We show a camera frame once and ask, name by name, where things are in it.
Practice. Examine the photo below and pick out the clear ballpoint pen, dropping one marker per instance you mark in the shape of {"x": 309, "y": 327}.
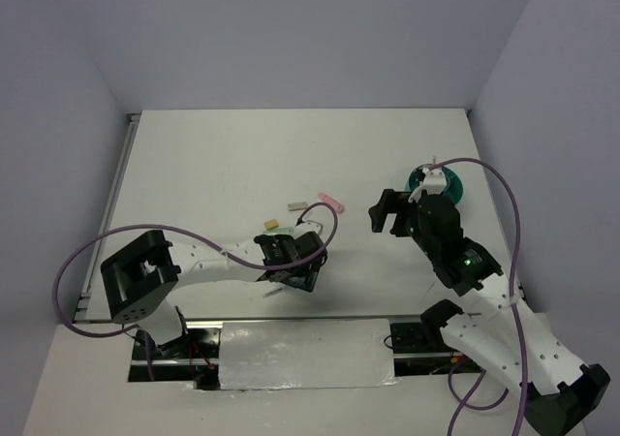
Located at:
{"x": 273, "y": 292}

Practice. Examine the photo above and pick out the yellow eraser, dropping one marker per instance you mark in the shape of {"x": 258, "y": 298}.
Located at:
{"x": 271, "y": 224}

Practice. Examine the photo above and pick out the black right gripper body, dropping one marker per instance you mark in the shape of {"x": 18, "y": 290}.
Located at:
{"x": 406, "y": 220}

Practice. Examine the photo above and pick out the pink correction tape dispenser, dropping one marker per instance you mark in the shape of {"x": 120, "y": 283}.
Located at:
{"x": 335, "y": 204}

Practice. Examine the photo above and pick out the teal round desk organizer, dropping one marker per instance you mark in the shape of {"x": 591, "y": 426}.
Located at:
{"x": 454, "y": 189}

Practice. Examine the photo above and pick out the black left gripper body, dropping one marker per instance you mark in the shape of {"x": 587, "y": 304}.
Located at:
{"x": 302, "y": 277}

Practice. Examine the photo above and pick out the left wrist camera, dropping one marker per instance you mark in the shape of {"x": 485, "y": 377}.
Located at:
{"x": 307, "y": 226}

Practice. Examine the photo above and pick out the grey rectangular eraser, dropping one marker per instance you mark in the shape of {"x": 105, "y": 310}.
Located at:
{"x": 297, "y": 206}

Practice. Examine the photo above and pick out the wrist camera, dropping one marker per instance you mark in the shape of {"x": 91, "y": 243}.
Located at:
{"x": 426, "y": 181}
{"x": 307, "y": 226}

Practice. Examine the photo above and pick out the green correction tape dispenser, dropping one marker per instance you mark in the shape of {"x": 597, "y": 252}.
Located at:
{"x": 280, "y": 231}

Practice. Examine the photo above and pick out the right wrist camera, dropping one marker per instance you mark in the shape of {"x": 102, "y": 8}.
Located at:
{"x": 426, "y": 181}

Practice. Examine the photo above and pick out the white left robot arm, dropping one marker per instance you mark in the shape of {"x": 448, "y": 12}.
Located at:
{"x": 139, "y": 277}

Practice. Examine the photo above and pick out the aluminium table rail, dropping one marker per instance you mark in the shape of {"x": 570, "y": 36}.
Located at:
{"x": 86, "y": 291}

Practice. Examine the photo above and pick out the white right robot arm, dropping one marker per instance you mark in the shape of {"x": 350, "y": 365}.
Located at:
{"x": 487, "y": 323}

